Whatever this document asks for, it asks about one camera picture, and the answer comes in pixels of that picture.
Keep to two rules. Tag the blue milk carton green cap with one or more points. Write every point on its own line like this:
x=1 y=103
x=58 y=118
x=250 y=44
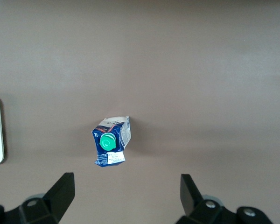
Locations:
x=107 y=142

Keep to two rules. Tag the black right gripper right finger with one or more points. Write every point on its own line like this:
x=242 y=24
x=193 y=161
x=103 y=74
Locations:
x=191 y=198

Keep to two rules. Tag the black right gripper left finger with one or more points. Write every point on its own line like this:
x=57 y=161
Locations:
x=60 y=196

